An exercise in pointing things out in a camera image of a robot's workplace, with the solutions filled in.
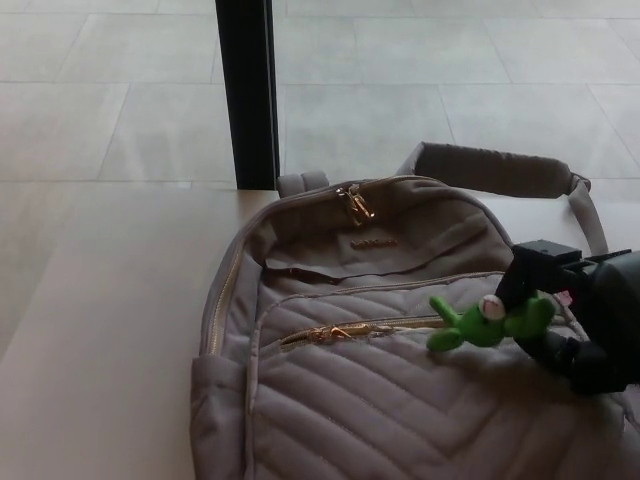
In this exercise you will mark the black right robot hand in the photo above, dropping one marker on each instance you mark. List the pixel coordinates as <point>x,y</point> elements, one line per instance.
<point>595,305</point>

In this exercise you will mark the grey quilted backpack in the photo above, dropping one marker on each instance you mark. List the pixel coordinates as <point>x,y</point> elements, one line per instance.
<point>380,400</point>

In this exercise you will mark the purple plastic water bottle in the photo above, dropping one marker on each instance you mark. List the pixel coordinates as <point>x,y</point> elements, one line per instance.
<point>565,298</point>

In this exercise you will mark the black vertical post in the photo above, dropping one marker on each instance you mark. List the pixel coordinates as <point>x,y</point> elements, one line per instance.
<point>250,95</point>

